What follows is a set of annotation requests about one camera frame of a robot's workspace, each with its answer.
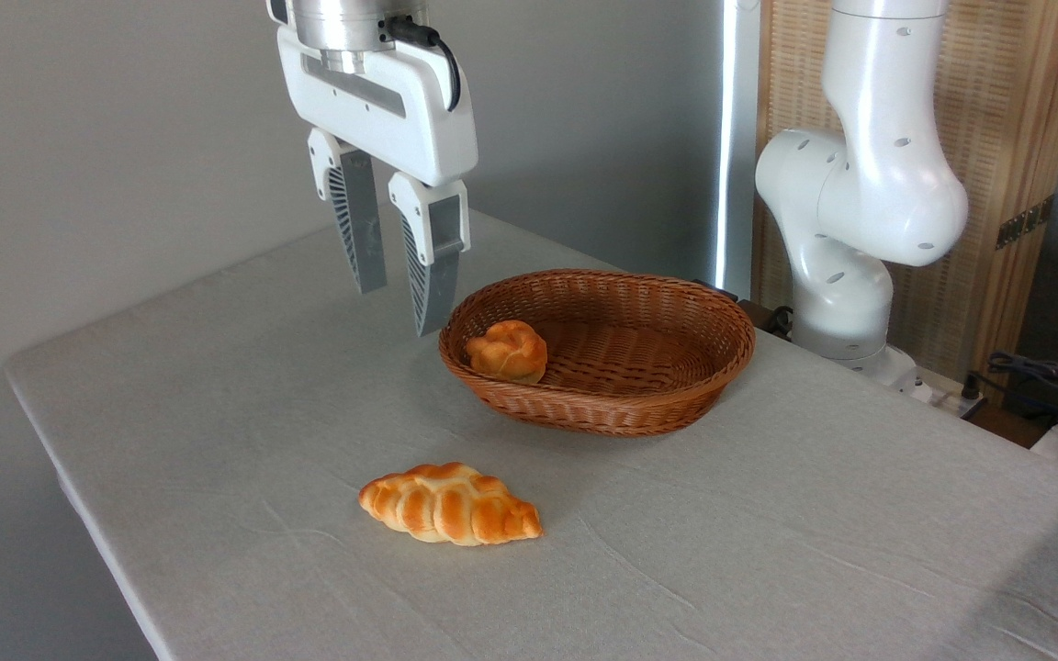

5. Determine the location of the wooden bamboo folding screen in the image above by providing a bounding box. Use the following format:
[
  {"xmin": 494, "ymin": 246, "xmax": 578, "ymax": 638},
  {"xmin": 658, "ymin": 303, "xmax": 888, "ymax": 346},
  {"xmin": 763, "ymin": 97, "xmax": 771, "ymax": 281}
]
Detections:
[{"xmin": 753, "ymin": 0, "xmax": 1058, "ymax": 385}]

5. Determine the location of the dark metal screen hinge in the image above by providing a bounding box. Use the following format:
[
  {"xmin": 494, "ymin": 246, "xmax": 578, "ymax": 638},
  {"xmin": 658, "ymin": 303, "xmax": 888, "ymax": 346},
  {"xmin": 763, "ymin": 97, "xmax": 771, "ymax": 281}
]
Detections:
[{"xmin": 995, "ymin": 194, "xmax": 1056, "ymax": 250}]

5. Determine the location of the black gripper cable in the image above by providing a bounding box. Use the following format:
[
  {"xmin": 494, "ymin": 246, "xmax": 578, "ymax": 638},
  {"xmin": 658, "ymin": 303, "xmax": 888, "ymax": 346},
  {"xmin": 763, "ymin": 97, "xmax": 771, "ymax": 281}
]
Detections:
[{"xmin": 386, "ymin": 16, "xmax": 463, "ymax": 114}]

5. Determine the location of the light grey tablecloth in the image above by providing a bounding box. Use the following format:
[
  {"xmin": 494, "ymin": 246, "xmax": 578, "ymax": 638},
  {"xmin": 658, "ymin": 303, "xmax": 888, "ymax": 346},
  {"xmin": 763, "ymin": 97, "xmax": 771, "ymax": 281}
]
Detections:
[{"xmin": 4, "ymin": 188, "xmax": 1058, "ymax": 661}]

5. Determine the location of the black object behind basket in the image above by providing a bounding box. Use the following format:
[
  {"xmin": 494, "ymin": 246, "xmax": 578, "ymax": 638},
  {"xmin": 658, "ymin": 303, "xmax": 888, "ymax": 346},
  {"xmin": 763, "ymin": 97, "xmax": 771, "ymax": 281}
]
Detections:
[{"xmin": 692, "ymin": 279, "xmax": 794, "ymax": 339}]

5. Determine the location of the black cable bundle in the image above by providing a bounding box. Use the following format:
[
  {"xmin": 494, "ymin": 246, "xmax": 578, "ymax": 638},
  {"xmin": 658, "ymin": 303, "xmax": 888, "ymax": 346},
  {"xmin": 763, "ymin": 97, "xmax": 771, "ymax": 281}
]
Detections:
[{"xmin": 961, "ymin": 351, "xmax": 1058, "ymax": 432}]

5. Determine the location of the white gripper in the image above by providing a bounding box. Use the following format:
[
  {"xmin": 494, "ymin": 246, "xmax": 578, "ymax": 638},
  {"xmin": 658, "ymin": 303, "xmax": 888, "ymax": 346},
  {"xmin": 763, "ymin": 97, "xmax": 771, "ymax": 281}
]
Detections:
[{"xmin": 276, "ymin": 26, "xmax": 480, "ymax": 337}]

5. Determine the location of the small round bread roll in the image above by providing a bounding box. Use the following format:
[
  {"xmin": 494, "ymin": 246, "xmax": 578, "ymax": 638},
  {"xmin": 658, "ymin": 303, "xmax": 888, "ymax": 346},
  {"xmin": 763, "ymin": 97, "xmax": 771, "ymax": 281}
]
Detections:
[{"xmin": 465, "ymin": 319, "xmax": 549, "ymax": 386}]

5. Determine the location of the long braided bread loaf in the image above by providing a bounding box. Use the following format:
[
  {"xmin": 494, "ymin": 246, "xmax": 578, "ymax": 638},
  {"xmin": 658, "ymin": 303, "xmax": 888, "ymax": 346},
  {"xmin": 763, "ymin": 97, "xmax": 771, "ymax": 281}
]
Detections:
[{"xmin": 358, "ymin": 462, "xmax": 544, "ymax": 547}]

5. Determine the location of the silver vertical metal post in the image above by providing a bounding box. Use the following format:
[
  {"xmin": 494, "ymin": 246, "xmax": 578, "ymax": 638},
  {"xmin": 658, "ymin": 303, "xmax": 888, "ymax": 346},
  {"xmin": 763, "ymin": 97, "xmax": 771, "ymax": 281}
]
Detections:
[{"xmin": 715, "ymin": 0, "xmax": 762, "ymax": 300}]

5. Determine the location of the brown woven wicker basket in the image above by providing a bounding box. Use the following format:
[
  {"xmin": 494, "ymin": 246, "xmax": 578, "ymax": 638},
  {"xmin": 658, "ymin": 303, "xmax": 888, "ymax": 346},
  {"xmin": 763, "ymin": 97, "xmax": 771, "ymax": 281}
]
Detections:
[{"xmin": 438, "ymin": 268, "xmax": 757, "ymax": 438}]

